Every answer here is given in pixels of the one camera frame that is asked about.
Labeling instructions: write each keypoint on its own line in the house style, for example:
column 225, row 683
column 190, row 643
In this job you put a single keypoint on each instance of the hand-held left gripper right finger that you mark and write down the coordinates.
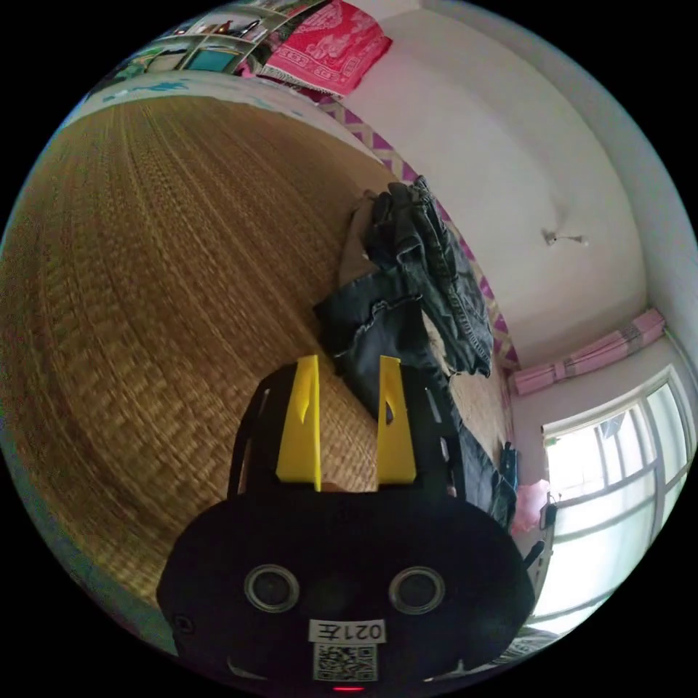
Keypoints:
column 395, row 441

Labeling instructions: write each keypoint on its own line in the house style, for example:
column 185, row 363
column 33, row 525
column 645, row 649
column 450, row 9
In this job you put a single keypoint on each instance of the pink curtain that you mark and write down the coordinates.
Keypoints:
column 594, row 351

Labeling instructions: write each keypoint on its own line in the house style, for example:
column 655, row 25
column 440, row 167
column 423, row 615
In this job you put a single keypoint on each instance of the shelf with items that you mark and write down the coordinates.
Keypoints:
column 218, row 41

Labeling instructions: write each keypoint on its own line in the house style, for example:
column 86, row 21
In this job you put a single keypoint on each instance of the black jeans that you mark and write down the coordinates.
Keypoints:
column 376, row 343

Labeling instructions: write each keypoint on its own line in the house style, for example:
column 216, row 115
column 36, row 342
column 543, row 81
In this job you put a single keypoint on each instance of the window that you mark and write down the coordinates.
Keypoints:
column 616, row 491

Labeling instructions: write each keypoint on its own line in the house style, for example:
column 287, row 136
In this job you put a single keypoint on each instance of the red patterned folded blanket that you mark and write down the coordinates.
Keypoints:
column 327, row 46

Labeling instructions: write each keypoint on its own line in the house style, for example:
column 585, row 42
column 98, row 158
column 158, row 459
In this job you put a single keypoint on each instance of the pile of clothes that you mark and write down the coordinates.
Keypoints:
column 436, row 262

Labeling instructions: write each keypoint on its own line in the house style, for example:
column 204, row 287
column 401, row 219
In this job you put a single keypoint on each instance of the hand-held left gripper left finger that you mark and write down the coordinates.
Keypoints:
column 299, row 436

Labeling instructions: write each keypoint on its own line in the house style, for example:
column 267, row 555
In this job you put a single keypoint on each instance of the bed with woven mat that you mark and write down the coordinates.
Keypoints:
column 163, row 272

